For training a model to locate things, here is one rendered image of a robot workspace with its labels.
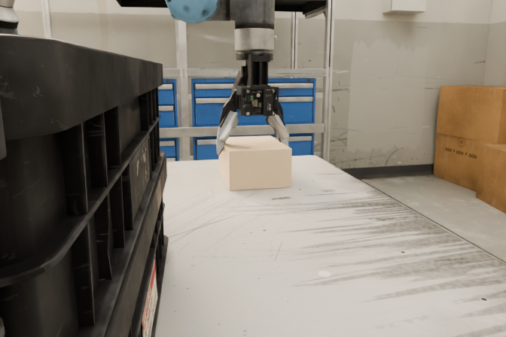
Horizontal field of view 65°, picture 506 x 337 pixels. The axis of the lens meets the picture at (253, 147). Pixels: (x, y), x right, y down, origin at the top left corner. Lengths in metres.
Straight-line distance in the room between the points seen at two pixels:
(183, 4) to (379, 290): 0.45
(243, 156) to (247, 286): 0.34
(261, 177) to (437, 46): 3.16
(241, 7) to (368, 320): 0.55
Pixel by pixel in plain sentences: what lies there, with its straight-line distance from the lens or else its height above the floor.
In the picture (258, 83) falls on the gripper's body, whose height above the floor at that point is 0.90.
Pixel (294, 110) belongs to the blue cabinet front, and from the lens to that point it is 2.32.
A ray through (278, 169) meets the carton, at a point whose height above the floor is 0.74.
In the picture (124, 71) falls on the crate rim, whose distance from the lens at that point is 0.21.
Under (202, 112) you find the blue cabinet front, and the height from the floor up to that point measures 0.69.
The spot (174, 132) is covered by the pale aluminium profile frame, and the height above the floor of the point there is 0.59.
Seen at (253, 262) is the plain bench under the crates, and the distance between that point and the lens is 0.48.
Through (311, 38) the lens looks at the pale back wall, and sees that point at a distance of 3.26.
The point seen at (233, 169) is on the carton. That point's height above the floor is 0.74.
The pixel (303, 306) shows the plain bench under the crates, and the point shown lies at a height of 0.70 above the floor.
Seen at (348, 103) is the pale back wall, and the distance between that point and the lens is 3.39.
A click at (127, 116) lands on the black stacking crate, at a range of 0.29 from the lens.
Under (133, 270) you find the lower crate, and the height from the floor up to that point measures 0.82.
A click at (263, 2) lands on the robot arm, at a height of 1.04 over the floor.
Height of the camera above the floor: 0.92
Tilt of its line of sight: 11 degrees down
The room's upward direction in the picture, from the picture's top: straight up
